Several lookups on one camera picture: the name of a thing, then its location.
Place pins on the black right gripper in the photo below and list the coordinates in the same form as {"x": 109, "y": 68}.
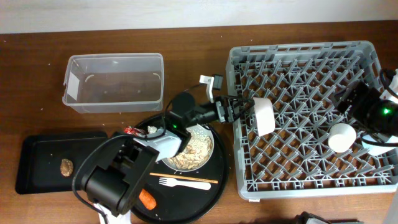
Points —
{"x": 347, "y": 101}

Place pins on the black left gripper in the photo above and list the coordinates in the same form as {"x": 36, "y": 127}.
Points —
{"x": 222, "y": 109}

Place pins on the pink bowl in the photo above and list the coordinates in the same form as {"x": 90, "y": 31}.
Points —
{"x": 264, "y": 114}

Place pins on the white cup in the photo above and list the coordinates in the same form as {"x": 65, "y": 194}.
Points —
{"x": 341, "y": 137}

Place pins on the grey bowl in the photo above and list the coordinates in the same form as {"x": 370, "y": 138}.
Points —
{"x": 199, "y": 149}

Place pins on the wooden chopstick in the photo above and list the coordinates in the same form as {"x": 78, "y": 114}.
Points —
{"x": 184, "y": 178}

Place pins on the white plastic fork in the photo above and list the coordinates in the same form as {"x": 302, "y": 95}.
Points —
{"x": 171, "y": 182}

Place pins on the white tissue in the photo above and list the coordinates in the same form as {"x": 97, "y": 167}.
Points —
{"x": 151, "y": 129}

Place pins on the red snack wrapper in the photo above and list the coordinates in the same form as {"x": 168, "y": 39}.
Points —
{"x": 134, "y": 131}

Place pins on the orange carrot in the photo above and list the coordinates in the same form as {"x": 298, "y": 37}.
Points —
{"x": 147, "y": 200}

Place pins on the brown food scrap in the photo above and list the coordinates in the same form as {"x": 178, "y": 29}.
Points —
{"x": 66, "y": 167}

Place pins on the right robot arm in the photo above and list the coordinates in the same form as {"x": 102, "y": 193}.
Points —
{"x": 374, "y": 111}

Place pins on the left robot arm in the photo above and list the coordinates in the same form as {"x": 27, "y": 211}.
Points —
{"x": 114, "y": 174}

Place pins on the grey dishwasher rack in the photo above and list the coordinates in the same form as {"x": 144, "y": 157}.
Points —
{"x": 295, "y": 160}

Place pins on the food scraps and rice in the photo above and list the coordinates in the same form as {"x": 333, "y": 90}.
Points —
{"x": 194, "y": 151}

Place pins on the round black tray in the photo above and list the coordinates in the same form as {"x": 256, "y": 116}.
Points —
{"x": 181, "y": 204}

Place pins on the clear plastic bin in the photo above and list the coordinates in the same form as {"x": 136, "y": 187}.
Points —
{"x": 114, "y": 83}

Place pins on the black rectangular tray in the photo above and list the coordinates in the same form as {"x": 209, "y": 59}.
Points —
{"x": 42, "y": 155}

